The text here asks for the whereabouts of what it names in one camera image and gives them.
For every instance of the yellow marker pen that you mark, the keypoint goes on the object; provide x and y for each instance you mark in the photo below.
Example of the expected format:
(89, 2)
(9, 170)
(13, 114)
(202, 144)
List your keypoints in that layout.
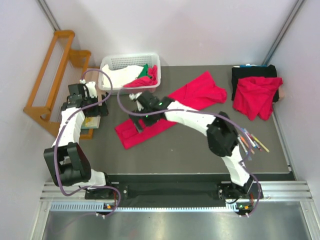
(260, 143)

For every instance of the right arm's black gripper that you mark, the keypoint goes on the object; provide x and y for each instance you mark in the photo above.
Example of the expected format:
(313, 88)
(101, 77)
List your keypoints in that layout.
(135, 118)

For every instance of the orange marker pen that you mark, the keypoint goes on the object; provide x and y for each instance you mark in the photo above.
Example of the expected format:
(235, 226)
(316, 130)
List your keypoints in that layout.
(244, 142)

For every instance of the orange wooden rack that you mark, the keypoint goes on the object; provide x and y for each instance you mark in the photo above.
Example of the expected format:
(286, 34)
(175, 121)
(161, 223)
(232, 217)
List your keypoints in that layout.
(62, 66)

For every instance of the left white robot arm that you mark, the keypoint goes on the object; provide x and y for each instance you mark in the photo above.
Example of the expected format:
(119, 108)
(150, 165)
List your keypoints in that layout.
(66, 161)

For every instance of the green shirt in basket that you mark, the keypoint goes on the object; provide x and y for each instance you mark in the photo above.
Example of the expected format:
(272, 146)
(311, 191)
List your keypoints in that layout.
(146, 72)

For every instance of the pink marker pen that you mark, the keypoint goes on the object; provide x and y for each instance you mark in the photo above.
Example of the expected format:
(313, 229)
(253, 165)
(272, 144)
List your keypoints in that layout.
(259, 148)

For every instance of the slotted cable duct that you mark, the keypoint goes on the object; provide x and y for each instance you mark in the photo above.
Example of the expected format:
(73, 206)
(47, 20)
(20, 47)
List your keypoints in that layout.
(105, 208)

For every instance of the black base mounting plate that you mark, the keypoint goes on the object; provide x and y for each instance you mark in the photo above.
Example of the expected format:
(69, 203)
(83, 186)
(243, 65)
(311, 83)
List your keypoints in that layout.
(184, 194)

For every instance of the red t-shirt on stack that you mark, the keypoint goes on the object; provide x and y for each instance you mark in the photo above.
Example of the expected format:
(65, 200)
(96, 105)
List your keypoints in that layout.
(254, 96)

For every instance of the red shirt in basket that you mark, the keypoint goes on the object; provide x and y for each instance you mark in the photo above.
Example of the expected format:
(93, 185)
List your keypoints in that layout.
(144, 81)

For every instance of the white plastic basket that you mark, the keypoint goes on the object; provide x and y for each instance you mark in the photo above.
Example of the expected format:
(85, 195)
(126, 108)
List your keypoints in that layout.
(123, 60)

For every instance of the blue folded cloth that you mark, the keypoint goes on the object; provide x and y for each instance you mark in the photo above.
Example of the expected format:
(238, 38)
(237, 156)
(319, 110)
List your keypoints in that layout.
(252, 66)

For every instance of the beige folded cloth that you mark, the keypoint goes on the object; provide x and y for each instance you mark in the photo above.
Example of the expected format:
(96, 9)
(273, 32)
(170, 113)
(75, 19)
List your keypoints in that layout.
(281, 93)

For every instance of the left arm's black gripper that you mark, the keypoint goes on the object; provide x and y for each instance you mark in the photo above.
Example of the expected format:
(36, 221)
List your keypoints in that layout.
(101, 107)

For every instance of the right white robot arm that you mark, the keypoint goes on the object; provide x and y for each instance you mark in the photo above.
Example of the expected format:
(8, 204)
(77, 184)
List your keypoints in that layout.
(222, 136)

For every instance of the blue marker pen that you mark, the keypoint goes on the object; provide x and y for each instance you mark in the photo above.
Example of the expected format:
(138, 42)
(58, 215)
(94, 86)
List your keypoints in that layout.
(252, 141)

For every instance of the white shirt in basket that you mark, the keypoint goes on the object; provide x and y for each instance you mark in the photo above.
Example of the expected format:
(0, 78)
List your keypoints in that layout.
(121, 77)

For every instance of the grey marker pen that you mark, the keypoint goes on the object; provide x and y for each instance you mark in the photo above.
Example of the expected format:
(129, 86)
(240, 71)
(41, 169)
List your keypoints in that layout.
(244, 148)

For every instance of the red t-shirt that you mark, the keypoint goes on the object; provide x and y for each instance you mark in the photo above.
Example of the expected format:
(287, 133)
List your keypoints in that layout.
(200, 93)
(254, 96)

